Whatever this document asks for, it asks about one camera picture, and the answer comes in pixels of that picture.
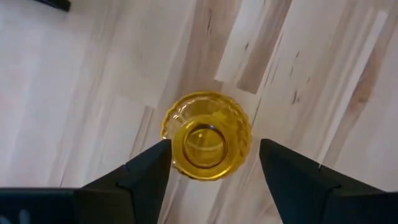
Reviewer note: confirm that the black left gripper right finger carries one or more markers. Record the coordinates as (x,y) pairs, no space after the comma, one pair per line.
(311,199)

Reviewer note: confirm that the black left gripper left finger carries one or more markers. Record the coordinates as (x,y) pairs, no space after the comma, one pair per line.
(124,199)

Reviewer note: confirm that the yellow ribbed glass vase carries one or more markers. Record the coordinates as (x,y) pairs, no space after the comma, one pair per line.
(205,109)

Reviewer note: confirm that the black metal shelf frame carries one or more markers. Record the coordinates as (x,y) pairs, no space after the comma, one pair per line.
(56,3)

